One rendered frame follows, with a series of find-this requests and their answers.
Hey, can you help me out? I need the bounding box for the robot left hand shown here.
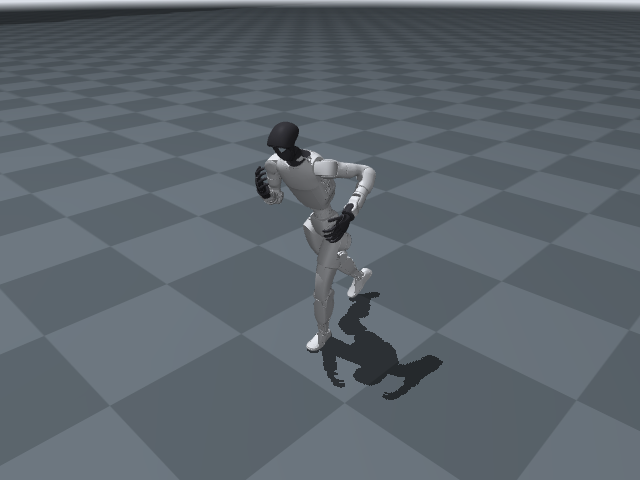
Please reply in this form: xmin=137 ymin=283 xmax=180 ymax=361
xmin=322 ymin=203 xmax=355 ymax=243

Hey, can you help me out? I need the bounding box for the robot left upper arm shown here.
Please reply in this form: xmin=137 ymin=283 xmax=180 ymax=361
xmin=314 ymin=159 xmax=376 ymax=182

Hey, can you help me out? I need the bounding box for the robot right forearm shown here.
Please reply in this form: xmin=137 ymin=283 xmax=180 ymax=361
xmin=260 ymin=185 xmax=278 ymax=205

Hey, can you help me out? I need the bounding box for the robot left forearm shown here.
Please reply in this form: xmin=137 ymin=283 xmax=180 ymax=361
xmin=344 ymin=168 xmax=376 ymax=217

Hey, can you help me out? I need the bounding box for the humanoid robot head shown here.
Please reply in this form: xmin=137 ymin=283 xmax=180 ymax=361
xmin=267 ymin=122 xmax=311 ymax=167

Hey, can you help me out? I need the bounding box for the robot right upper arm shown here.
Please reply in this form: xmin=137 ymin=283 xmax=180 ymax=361
xmin=265 ymin=153 xmax=284 ymax=204

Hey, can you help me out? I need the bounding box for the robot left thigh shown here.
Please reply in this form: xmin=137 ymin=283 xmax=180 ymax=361
xmin=313 ymin=224 xmax=351 ymax=304

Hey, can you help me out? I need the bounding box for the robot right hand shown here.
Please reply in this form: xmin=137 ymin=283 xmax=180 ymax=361
xmin=255 ymin=166 xmax=271 ymax=199

